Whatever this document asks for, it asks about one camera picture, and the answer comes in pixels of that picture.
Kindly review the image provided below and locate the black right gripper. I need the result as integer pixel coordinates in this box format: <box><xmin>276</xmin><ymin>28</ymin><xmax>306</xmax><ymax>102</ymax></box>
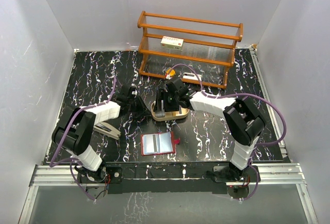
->
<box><xmin>154</xmin><ymin>89</ymin><xmax>179</xmax><ymax>112</ymax></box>

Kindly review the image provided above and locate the beige oval card tray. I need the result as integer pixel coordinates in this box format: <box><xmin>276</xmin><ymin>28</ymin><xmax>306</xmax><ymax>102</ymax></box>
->
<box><xmin>151</xmin><ymin>101</ymin><xmax>190</xmax><ymax>122</ymax></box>

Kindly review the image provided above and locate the red card holder wallet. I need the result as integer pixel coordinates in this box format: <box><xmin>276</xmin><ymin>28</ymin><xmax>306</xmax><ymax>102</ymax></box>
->
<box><xmin>141</xmin><ymin>132</ymin><xmax>180</xmax><ymax>156</ymax></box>

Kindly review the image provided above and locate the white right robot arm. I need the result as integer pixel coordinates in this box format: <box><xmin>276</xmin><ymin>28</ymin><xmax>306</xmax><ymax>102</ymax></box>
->
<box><xmin>151</xmin><ymin>77</ymin><xmax>266</xmax><ymax>181</ymax></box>

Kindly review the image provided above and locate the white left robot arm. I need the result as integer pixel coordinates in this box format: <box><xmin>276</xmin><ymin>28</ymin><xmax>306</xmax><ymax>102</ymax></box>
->
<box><xmin>51</xmin><ymin>85</ymin><xmax>151</xmax><ymax>182</ymax></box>

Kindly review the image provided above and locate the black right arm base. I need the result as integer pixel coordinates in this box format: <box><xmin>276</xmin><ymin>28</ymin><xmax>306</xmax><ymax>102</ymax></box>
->
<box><xmin>206</xmin><ymin>164</ymin><xmax>261</xmax><ymax>204</ymax></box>

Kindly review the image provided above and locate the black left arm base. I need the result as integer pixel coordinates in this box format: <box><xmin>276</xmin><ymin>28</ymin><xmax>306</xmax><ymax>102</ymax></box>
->
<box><xmin>69</xmin><ymin>157</ymin><xmax>123</xmax><ymax>204</ymax></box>

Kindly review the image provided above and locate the orange yellow small block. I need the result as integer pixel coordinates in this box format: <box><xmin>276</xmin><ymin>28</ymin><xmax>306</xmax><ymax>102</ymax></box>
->
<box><xmin>166</xmin><ymin>68</ymin><xmax>176</xmax><ymax>77</ymax></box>

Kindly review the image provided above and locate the white stapler on shelf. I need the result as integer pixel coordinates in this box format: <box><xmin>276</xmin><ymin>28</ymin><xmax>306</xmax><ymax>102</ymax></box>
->
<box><xmin>182</xmin><ymin>72</ymin><xmax>202</xmax><ymax>82</ymax></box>

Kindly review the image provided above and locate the beige grey stapler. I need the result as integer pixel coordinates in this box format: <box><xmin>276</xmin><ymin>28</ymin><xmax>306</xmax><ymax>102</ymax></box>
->
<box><xmin>93</xmin><ymin>122</ymin><xmax>121</xmax><ymax>140</ymax></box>

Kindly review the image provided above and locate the white red medicine box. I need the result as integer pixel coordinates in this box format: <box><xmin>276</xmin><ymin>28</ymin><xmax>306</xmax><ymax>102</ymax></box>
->
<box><xmin>160</xmin><ymin>36</ymin><xmax>184</xmax><ymax>50</ymax></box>

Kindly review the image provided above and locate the orange wooden shelf rack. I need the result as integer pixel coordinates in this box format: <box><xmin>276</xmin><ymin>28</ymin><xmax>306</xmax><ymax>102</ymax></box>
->
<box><xmin>137</xmin><ymin>11</ymin><xmax>243</xmax><ymax>89</ymax></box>

